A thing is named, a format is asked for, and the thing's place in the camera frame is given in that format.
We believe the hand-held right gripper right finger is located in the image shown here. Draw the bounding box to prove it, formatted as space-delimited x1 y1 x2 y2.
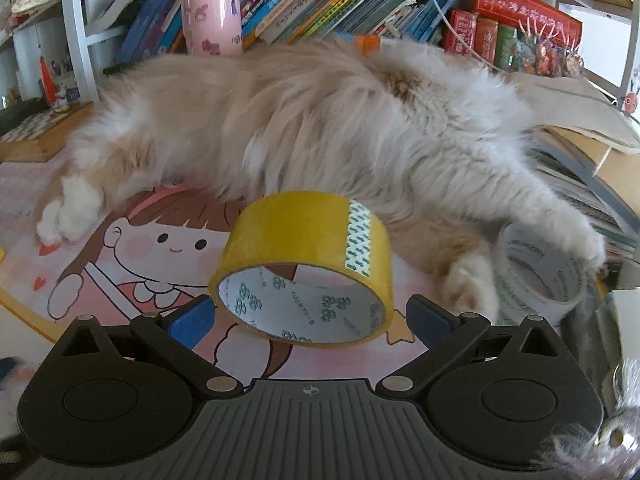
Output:
375 294 571 401

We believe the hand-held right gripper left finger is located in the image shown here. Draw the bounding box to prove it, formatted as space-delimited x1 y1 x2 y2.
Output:
47 295 244 401

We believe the yellow tape roll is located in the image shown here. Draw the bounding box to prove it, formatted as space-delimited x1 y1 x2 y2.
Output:
207 191 395 347

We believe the pink checked cloth desktop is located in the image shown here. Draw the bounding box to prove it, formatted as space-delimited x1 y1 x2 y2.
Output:
0 157 640 391

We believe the clear tape roll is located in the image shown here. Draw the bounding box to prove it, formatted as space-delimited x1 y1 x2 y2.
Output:
495 222 588 326

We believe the fluffy grey pompom charm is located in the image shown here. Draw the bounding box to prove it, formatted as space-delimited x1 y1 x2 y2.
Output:
542 360 640 480

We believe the stack of books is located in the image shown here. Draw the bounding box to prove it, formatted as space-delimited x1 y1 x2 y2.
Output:
520 125 640 256

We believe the fluffy cream cat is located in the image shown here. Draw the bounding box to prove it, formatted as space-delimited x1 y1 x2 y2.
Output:
37 39 608 321

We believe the open beige book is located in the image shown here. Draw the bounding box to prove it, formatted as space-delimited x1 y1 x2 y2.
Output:
505 71 640 153

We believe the orange box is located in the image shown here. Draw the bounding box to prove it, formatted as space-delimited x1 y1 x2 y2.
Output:
352 34 382 55

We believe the green dictionary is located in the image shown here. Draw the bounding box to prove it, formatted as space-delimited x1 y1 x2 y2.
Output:
495 24 518 68

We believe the row of figure charms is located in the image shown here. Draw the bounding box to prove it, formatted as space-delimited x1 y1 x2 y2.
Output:
515 12 587 79

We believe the pink cartoon cup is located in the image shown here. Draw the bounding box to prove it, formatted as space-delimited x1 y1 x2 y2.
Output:
180 0 245 57

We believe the white bookshelf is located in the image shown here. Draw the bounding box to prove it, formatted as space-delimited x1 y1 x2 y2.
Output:
59 0 640 106

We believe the large red book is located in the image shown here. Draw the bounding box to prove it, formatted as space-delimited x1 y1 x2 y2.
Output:
459 0 584 36

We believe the row of colourful books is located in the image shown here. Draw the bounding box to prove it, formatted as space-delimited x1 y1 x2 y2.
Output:
102 0 466 56

